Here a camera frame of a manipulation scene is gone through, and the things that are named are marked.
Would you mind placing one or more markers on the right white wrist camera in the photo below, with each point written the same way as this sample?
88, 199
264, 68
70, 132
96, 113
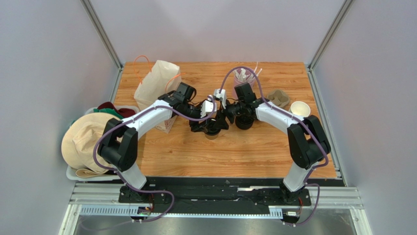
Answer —
220, 96

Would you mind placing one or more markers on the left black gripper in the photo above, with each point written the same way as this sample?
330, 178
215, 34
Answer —
195, 127

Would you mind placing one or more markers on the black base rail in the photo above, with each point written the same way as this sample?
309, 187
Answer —
215, 198

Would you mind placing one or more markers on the single brown paper cup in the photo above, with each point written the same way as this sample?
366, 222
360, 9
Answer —
211, 137

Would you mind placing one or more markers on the aluminium frame post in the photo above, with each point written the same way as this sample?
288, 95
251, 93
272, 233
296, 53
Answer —
92, 14
344, 9

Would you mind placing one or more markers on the white plastic bin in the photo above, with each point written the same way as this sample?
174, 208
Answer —
74, 175

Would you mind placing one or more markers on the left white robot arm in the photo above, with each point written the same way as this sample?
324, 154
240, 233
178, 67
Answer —
118, 145

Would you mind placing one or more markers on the left aluminium frame post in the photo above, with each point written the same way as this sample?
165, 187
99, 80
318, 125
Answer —
92, 14

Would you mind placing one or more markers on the pink straw holder cup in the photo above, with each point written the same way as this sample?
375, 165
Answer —
236, 83

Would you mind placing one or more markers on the stack of black lids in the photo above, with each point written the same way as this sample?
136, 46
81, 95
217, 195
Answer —
244, 122

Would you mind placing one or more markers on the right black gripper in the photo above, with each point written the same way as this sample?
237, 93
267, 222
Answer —
235, 110

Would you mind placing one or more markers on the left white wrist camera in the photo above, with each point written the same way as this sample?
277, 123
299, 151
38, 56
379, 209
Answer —
208, 107

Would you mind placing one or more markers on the beige straw hat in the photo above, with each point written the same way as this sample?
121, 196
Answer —
78, 143

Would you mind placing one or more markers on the white paper takeout bag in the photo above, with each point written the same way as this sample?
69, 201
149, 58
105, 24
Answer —
163, 77

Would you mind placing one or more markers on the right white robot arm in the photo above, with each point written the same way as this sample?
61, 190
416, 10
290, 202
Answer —
308, 142

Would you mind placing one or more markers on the stack of paper cups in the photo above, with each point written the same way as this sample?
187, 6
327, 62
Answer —
300, 108

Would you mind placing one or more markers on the right aluminium frame post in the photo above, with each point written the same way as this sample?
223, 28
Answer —
344, 9

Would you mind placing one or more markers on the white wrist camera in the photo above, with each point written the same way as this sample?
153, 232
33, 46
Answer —
208, 107
220, 96

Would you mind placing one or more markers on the lower pulp cup carrier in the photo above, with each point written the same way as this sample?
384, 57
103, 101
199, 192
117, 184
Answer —
279, 98

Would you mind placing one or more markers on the single black cup lid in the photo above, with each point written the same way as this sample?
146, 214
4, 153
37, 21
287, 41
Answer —
211, 129

